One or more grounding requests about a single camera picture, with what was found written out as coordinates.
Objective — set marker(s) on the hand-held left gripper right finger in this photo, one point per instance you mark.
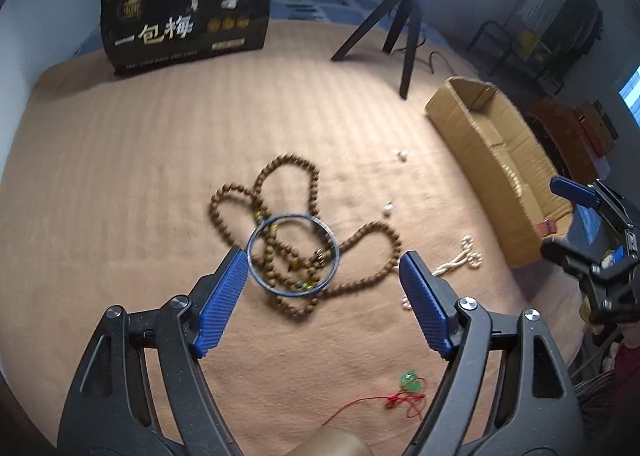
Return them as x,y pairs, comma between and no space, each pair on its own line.
425,301

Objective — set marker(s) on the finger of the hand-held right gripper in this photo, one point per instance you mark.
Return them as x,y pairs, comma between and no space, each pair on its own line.
570,188
565,248

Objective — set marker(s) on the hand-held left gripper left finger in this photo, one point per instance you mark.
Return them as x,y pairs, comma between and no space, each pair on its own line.
222,301

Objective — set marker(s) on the small white bead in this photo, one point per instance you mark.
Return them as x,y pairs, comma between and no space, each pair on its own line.
400,155
388,208

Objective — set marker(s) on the cardboard box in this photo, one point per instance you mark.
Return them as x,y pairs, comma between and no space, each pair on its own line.
480,136

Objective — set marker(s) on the blue bangle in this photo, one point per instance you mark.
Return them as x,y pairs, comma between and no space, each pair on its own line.
290,216

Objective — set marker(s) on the person's left hand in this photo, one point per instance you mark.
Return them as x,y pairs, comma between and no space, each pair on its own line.
330,443

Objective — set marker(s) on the low table with orange cloth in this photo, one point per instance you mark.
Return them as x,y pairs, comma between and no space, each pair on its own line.
560,126

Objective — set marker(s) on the brown box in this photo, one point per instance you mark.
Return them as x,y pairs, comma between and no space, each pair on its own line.
597,128

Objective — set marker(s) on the window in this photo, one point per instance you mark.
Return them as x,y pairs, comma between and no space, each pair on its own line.
632,96

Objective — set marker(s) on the yellow box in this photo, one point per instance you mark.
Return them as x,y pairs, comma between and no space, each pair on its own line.
530,43

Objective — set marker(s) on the black metal rack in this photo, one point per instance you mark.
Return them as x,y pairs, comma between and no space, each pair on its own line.
500,48

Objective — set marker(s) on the clothes rack with hanging clothes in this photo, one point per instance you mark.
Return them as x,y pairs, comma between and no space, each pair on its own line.
575,11

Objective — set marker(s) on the black tripod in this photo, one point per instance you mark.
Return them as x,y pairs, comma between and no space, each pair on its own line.
407,36

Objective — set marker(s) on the black printed gift box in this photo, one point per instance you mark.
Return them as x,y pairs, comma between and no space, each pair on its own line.
190,36

